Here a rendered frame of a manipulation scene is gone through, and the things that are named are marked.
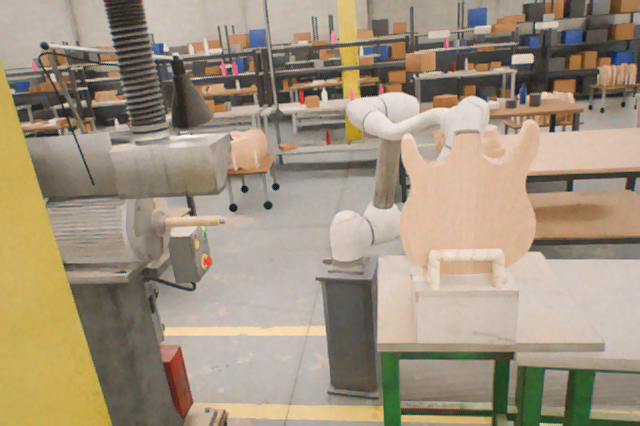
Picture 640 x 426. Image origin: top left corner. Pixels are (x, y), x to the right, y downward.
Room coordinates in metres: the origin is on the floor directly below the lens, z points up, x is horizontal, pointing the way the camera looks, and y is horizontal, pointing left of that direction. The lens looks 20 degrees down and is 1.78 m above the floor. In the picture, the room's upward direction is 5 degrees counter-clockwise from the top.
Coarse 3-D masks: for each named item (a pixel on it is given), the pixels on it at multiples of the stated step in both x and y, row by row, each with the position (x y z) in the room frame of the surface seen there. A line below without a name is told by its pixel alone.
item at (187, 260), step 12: (180, 228) 1.76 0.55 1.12; (192, 228) 1.74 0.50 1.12; (180, 240) 1.67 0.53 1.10; (192, 240) 1.67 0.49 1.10; (204, 240) 1.78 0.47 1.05; (180, 252) 1.67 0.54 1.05; (192, 252) 1.67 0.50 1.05; (204, 252) 1.76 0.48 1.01; (180, 264) 1.67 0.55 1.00; (192, 264) 1.67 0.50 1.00; (204, 264) 1.74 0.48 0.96; (144, 276) 1.67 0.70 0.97; (180, 276) 1.68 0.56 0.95; (192, 276) 1.67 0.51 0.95; (180, 288) 1.70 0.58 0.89; (192, 288) 1.71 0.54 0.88
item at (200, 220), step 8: (200, 216) 1.46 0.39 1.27; (208, 216) 1.45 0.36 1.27; (216, 216) 1.45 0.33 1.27; (168, 224) 1.46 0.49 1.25; (176, 224) 1.45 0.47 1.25; (184, 224) 1.45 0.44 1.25; (192, 224) 1.45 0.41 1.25; (200, 224) 1.44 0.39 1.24; (208, 224) 1.44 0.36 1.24; (216, 224) 1.43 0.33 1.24
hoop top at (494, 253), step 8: (496, 248) 1.14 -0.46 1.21; (432, 256) 1.15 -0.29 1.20; (440, 256) 1.14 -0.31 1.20; (448, 256) 1.14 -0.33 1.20; (456, 256) 1.14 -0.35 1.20; (464, 256) 1.13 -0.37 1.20; (472, 256) 1.13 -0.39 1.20; (480, 256) 1.13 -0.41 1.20; (488, 256) 1.12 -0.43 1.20; (496, 256) 1.12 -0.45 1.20
